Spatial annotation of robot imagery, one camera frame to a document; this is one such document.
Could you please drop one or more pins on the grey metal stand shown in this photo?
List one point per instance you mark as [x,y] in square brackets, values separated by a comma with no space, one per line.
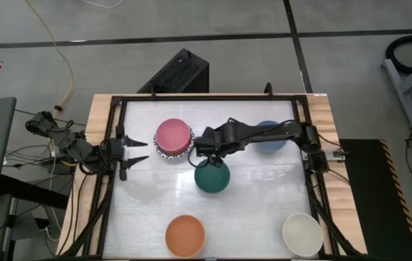
[409,83]

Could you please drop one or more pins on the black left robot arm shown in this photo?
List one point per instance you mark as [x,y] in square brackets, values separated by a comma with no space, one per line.
[75,146]

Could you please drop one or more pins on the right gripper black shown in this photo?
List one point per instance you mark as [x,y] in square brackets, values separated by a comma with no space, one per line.
[209,143]

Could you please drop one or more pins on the black metal beam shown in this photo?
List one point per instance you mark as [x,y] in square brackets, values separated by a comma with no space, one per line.
[32,192]

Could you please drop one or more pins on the black aluminium table frame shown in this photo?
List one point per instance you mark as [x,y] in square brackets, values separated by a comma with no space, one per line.
[206,98]

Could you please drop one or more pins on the blue bowl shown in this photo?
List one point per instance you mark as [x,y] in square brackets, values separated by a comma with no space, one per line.
[271,145]

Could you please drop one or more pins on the orange bowl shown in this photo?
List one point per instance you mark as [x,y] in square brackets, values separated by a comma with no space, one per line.
[185,235]

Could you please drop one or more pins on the black computer tower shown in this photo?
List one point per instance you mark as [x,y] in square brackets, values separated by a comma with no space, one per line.
[180,72]

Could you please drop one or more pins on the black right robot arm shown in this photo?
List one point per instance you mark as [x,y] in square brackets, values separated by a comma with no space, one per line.
[264,132]

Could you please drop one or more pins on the green bowl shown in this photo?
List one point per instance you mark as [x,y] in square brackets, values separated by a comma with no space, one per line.
[211,179]

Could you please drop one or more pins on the pink bowl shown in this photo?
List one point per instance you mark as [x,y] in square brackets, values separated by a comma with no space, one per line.
[173,134]

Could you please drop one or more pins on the cream white bowl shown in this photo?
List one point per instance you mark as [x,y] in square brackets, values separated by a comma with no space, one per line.
[302,234]

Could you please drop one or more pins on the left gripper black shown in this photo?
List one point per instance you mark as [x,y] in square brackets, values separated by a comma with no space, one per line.
[116,154]

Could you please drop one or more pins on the black frame clamp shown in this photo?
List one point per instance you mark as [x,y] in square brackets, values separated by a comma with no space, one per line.
[268,88]

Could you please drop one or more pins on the silver metal bracket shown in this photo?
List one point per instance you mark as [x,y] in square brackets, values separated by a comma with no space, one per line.
[338,154]

